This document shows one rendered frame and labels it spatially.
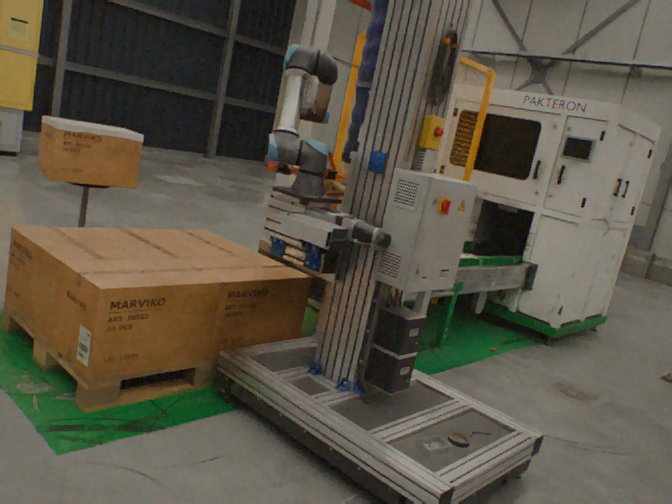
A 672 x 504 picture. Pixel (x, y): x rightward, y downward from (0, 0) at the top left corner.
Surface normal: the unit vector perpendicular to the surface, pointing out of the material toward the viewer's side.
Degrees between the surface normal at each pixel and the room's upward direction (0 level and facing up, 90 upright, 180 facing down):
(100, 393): 90
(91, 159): 90
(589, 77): 90
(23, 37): 90
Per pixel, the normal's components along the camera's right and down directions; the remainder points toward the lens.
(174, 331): 0.72, 0.29
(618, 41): -0.67, 0.02
